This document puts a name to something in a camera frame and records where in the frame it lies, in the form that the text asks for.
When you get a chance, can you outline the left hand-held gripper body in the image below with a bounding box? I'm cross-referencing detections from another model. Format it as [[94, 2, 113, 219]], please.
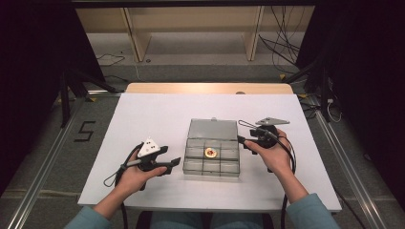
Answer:
[[137, 136, 161, 173]]

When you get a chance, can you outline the light wooden desk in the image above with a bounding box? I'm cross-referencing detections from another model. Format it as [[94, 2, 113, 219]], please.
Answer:
[[75, 5, 316, 63]]

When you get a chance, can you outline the clear plastic compartment box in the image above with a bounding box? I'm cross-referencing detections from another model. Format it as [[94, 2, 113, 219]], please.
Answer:
[[182, 117, 241, 177]]

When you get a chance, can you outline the left hand-held gripper cable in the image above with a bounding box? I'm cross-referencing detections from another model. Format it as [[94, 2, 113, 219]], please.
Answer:
[[103, 142, 144, 229]]

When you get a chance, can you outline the person's leg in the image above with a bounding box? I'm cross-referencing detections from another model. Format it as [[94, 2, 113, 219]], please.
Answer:
[[149, 211, 204, 229], [209, 211, 266, 229]]

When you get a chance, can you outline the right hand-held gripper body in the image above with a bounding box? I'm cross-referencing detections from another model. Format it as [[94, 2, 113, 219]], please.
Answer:
[[254, 116, 290, 150]]

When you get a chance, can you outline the white plug with cable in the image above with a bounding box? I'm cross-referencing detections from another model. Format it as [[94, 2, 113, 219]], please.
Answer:
[[327, 98, 342, 123]]

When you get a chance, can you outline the black metal bar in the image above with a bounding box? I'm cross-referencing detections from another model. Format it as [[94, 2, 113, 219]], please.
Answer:
[[71, 0, 319, 8]]

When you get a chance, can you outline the black curtain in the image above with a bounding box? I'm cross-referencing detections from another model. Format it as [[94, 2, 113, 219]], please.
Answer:
[[295, 0, 405, 211], [0, 0, 106, 195]]

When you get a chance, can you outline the white topped wooden table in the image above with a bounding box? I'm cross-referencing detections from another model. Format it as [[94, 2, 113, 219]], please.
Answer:
[[76, 82, 343, 214]]

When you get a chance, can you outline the bundle of black cables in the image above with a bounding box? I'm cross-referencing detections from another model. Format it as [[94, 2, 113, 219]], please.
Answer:
[[258, 6, 302, 74]]

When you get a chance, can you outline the person's left leg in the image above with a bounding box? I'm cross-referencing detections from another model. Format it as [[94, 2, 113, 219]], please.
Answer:
[[149, 211, 204, 229]]

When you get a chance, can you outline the hand-held gripper cable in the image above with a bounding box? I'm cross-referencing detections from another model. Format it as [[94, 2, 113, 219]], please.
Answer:
[[103, 142, 144, 229], [238, 119, 297, 229]]

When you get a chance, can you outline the thin black floor cable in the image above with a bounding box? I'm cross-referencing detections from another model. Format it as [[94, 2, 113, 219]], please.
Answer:
[[96, 52, 126, 67]]

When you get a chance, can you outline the aluminium floor rail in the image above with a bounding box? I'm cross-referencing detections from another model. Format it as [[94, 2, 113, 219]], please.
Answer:
[[313, 109, 388, 229], [6, 90, 123, 229]]

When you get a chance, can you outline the person's left hand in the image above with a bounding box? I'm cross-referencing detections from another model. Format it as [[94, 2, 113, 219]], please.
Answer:
[[116, 151, 167, 198]]

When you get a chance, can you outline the thick black floor cable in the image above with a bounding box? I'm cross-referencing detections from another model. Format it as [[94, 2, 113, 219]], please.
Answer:
[[332, 187, 367, 229]]

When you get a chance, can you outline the person's right hand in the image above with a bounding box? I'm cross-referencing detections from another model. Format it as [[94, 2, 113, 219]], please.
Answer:
[[244, 128, 293, 179]]

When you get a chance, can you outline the right hand-held gripper cable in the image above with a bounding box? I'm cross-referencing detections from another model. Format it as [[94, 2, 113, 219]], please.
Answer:
[[238, 119, 297, 229]]

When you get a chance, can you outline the black metal stand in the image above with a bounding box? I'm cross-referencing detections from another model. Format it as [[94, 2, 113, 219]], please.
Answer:
[[58, 68, 120, 128], [283, 56, 332, 123]]

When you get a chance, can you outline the person's right leg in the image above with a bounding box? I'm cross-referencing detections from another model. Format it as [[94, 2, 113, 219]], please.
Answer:
[[209, 211, 266, 229]]

